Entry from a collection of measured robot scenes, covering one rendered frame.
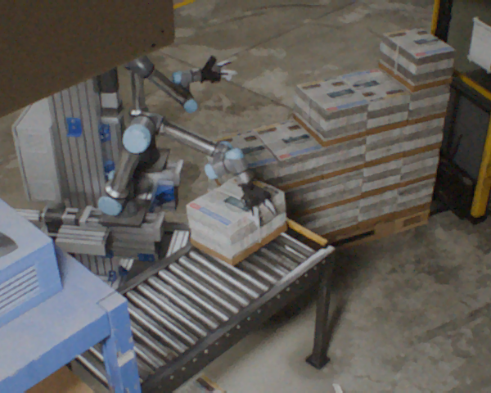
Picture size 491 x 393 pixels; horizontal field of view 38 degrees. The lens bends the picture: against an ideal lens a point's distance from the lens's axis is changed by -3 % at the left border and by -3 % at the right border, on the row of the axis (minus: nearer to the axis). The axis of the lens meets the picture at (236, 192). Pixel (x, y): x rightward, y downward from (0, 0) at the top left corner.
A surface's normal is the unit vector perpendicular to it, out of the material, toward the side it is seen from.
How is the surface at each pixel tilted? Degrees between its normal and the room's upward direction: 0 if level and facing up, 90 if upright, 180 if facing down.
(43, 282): 90
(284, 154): 2
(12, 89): 90
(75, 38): 90
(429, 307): 0
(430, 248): 0
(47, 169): 90
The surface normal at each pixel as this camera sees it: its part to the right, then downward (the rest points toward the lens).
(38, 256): 0.72, 0.40
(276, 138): -0.01, -0.81
